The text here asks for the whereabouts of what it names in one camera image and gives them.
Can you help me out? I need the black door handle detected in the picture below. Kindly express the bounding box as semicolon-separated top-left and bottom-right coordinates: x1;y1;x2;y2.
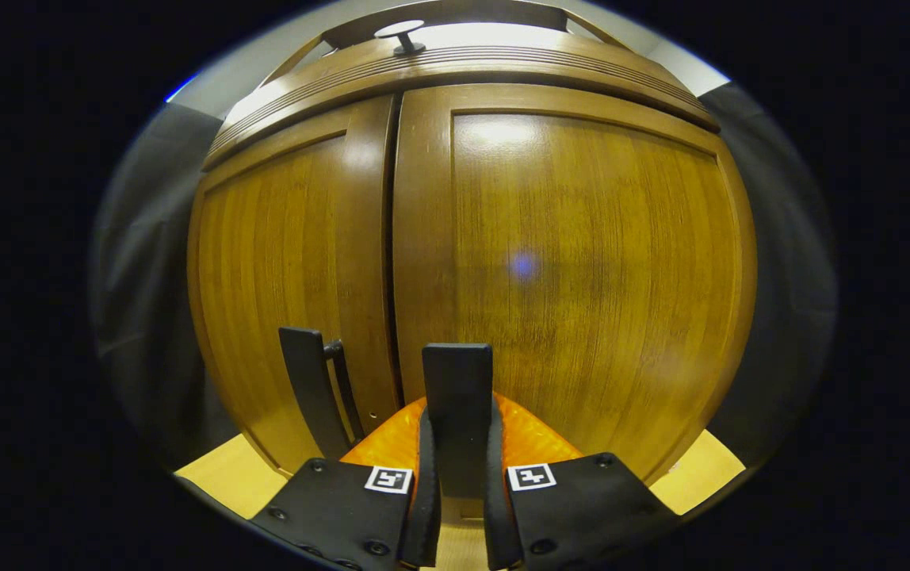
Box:
422;343;495;501
279;327;367;462

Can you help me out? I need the wooden double-door shoe cabinet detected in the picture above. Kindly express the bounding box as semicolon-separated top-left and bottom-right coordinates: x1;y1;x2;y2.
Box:
185;0;759;508

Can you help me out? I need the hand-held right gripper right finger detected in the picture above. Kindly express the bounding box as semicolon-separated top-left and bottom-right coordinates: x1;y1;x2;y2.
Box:
483;393;683;571

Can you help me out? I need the round black drawer knob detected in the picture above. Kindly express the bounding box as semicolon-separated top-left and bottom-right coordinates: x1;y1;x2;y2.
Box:
374;20;428;57

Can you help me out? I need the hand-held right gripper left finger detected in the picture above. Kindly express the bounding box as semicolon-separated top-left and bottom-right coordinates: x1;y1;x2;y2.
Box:
249;397;442;571

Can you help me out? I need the wooden cabinet door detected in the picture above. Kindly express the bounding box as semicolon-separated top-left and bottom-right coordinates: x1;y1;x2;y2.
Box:
392;83;759;487
187;94;405;477

